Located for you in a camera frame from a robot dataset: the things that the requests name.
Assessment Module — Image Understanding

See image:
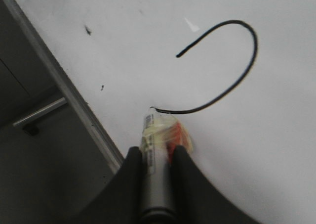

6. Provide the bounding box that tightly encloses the silver metal stand bar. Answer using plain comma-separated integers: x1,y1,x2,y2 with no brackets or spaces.
12,97,67,128

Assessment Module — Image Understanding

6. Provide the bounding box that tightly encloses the white black whiteboard marker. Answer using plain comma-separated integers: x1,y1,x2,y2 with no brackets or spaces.
140,108,193,224

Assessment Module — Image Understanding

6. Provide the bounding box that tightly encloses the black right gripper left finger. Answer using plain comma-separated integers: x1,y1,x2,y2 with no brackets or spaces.
71,146,142,224

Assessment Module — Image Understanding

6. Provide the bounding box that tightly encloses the white whiteboard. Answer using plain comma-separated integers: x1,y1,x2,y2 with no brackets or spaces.
7,0,316,224

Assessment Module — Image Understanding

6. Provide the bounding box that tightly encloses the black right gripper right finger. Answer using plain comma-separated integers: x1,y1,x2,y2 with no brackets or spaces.
171,145,257,224

